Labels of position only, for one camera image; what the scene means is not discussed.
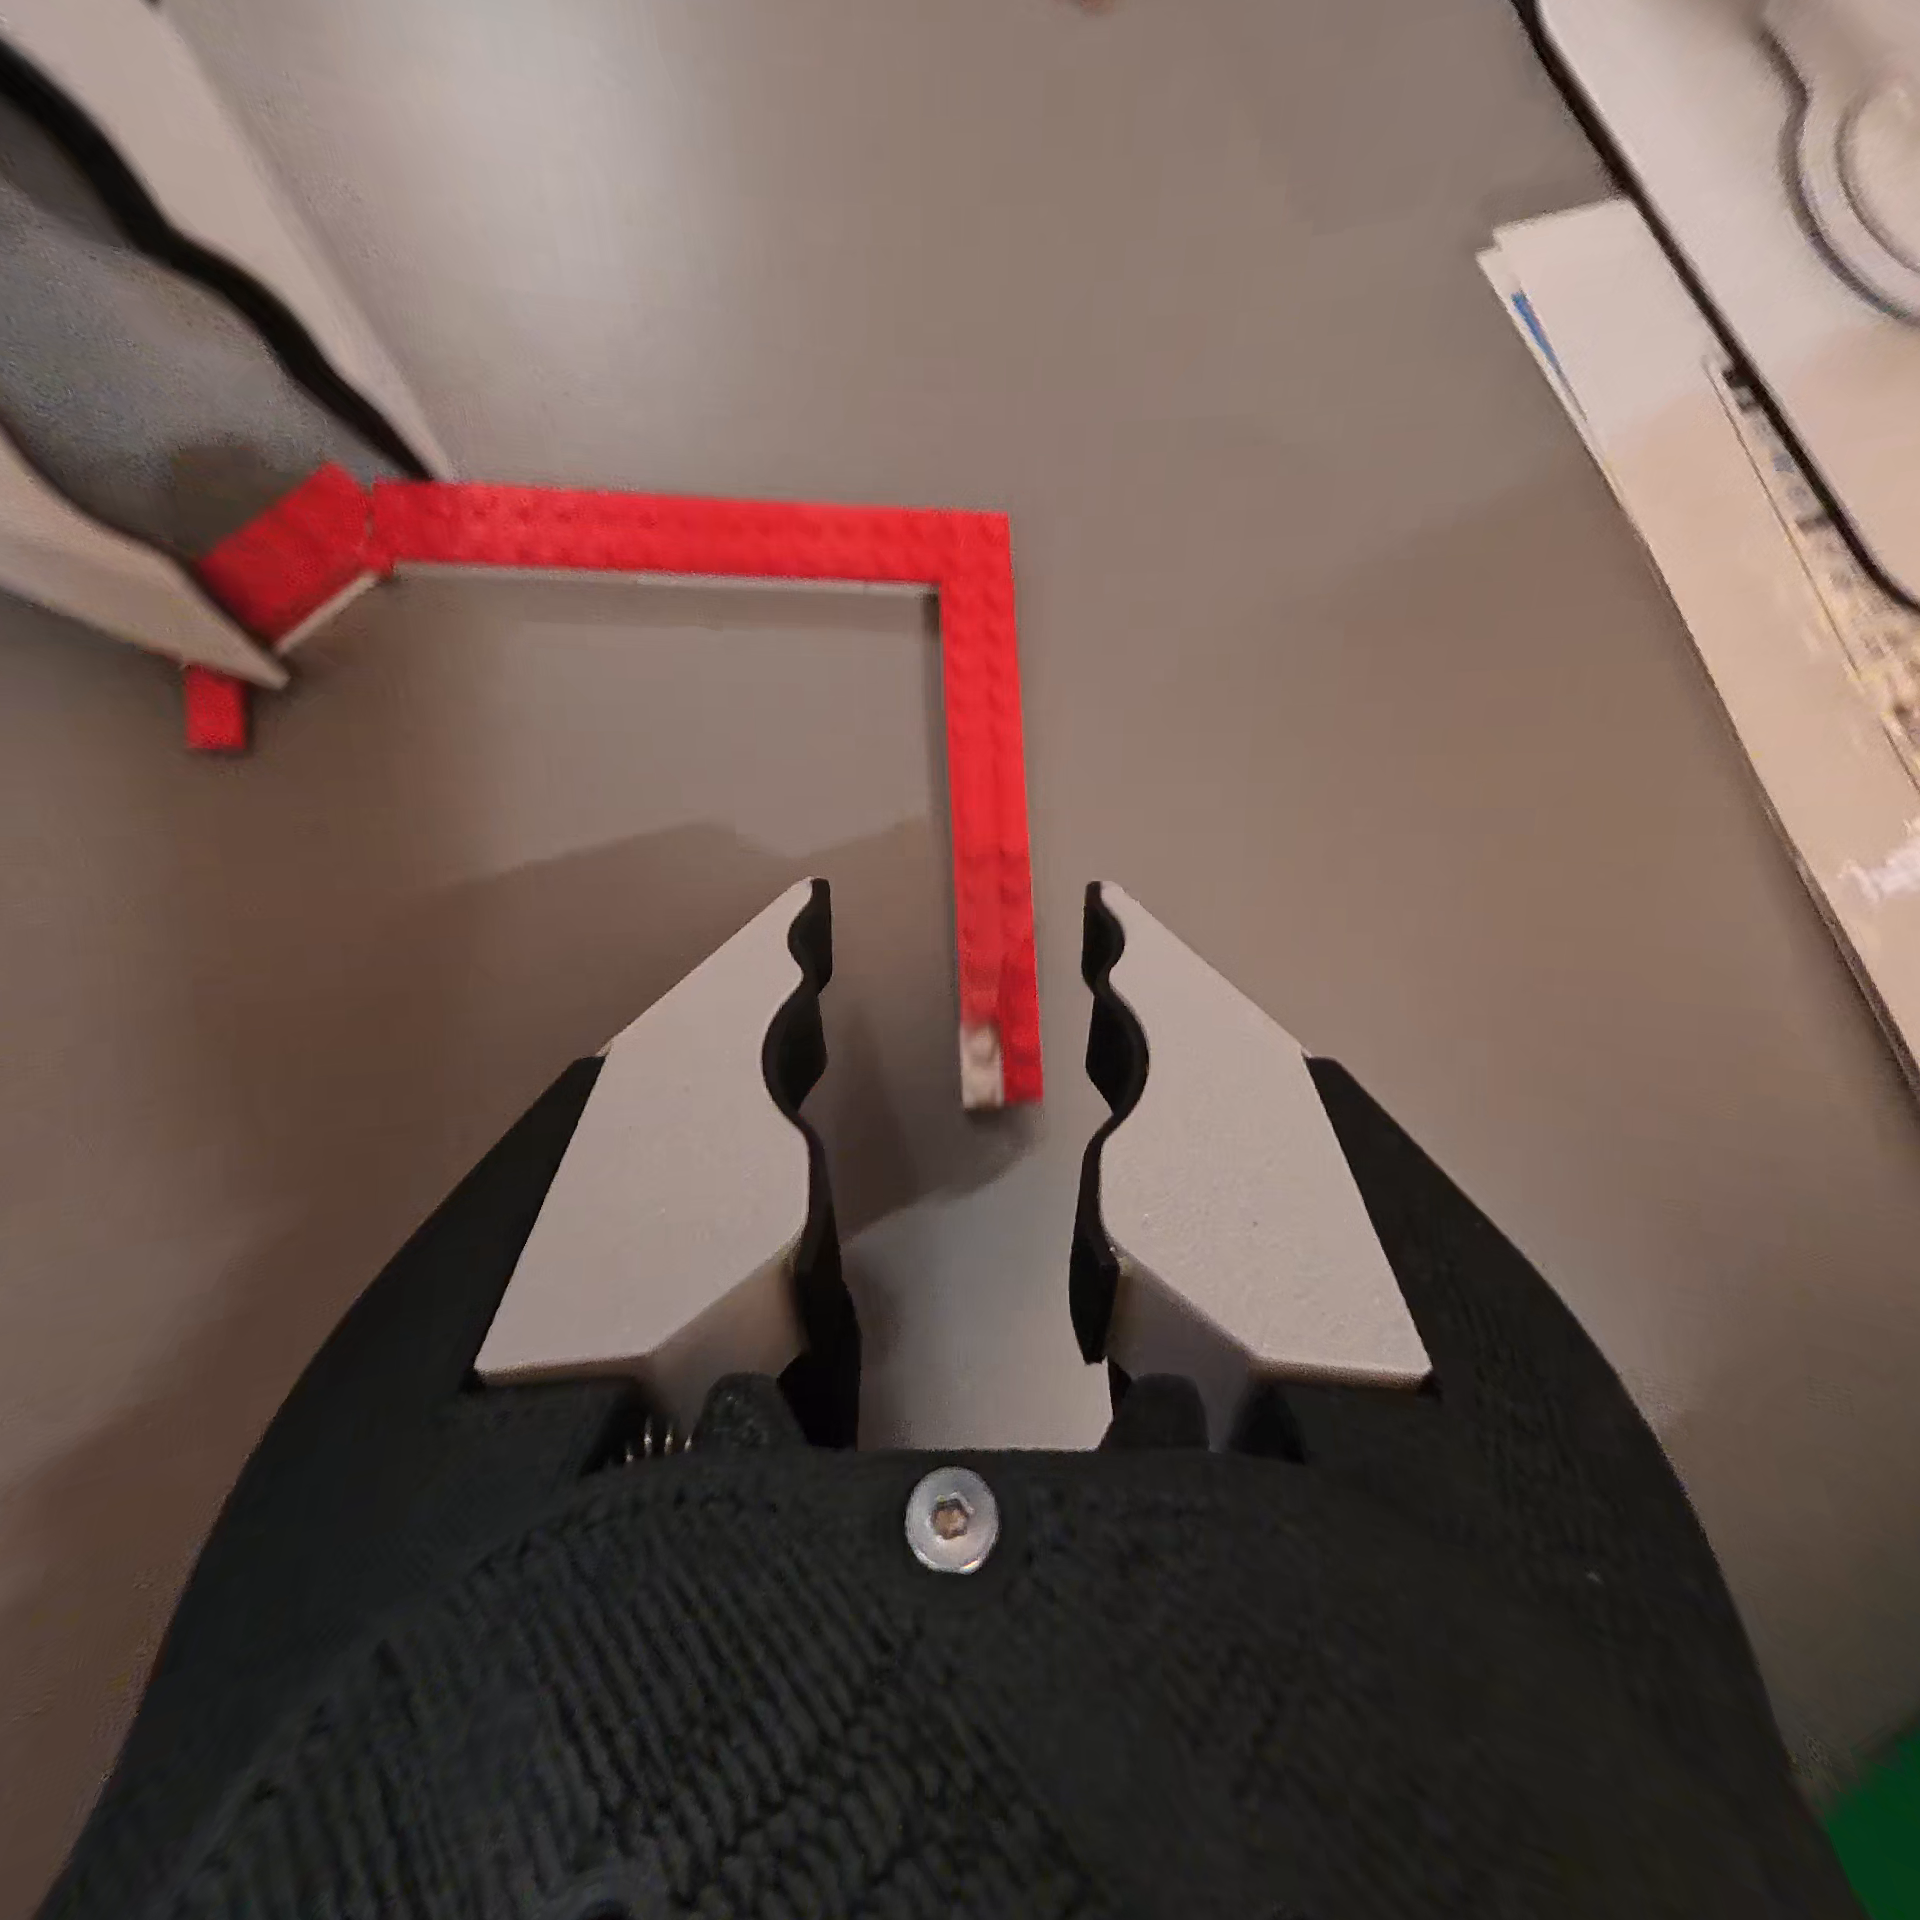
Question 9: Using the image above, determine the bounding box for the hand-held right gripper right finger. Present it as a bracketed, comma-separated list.
[1067, 881, 1434, 1391]

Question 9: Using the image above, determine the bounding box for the green box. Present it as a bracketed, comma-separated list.
[1809, 1747, 1920, 1920]

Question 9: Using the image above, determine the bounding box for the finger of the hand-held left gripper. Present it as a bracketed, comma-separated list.
[0, 0, 455, 483]
[0, 434, 290, 696]

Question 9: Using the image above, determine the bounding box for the white flat mount base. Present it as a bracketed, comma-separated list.
[1530, 0, 1920, 609]

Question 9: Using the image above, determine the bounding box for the red angled lego section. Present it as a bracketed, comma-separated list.
[183, 461, 396, 754]

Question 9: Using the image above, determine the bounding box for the red lego corner frame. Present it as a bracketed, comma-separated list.
[368, 479, 1047, 1116]

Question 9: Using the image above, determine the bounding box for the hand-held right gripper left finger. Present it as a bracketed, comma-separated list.
[474, 879, 864, 1449]

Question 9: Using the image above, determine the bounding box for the printed leaflet in plastic sleeve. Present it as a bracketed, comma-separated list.
[1477, 199, 1920, 1105]

